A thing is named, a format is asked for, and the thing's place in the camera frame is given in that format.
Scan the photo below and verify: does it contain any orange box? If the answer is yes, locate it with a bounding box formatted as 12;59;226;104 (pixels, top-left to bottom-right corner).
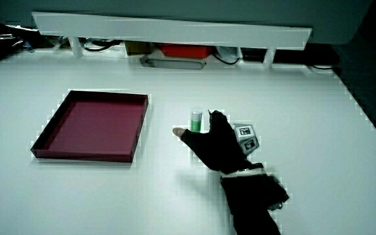
157;43;213;60

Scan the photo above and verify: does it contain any person's right hand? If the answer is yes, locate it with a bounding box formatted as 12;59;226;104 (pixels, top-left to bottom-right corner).
172;109;260;175

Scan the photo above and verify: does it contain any white monitor riser shelf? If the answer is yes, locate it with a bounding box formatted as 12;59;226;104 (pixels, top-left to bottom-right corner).
31;11;313;69

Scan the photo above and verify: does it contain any grey flat tray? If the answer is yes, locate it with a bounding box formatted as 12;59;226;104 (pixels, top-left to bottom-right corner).
139;55;207;71

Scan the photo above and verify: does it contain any white rounded device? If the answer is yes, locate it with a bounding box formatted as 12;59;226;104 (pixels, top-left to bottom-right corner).
213;46;242;63

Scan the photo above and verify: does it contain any black cable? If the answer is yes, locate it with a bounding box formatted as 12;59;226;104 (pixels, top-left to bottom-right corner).
82;39;123;53

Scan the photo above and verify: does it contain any green glue stick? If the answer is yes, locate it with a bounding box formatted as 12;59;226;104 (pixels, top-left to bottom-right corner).
190;109;204;133

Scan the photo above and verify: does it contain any brown cardboard box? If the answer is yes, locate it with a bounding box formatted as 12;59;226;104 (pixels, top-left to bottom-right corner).
124;40;153;57

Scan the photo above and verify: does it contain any maroon shallow tray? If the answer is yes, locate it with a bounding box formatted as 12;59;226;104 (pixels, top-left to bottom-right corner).
30;89;149;164

